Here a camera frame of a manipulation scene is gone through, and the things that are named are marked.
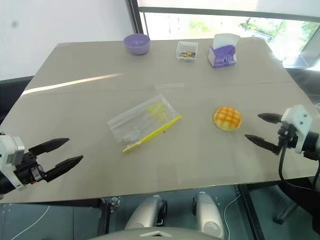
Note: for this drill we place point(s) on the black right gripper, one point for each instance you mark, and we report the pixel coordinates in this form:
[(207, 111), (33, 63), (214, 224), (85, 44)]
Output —
[(291, 138)]

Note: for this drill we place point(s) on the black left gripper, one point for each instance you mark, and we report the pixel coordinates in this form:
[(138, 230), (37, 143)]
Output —
[(25, 170)]

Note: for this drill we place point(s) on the yellow bun toy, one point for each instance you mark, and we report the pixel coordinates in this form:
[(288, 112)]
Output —
[(227, 118)]

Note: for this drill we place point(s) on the clear yellow-zip plastic bag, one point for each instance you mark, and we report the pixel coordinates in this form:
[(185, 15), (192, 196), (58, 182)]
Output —
[(140, 117)]

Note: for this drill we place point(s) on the black table leg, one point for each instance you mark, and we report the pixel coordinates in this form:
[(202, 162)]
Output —
[(107, 215), (250, 212)]

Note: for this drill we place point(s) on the purple tissue pack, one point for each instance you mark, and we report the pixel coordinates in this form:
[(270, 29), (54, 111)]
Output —
[(222, 55)]

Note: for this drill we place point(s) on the silver right robot leg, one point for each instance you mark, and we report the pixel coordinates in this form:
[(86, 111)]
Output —
[(207, 215)]

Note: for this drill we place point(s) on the silver robot leg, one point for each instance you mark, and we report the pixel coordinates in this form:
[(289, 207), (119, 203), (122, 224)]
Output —
[(207, 215), (143, 212)]

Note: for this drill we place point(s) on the silver left robot leg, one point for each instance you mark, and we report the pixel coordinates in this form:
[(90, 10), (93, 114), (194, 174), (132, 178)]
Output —
[(143, 212)]

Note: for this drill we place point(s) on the clear box with colourful clips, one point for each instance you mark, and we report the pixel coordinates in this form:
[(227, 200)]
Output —
[(186, 53)]

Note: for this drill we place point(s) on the silver robot torso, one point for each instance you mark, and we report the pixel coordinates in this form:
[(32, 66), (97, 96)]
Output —
[(152, 235)]

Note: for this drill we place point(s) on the purple plastic bowl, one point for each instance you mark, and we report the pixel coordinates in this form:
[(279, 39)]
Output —
[(137, 47)]

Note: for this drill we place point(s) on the dark window frame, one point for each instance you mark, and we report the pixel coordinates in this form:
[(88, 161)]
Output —
[(136, 15)]

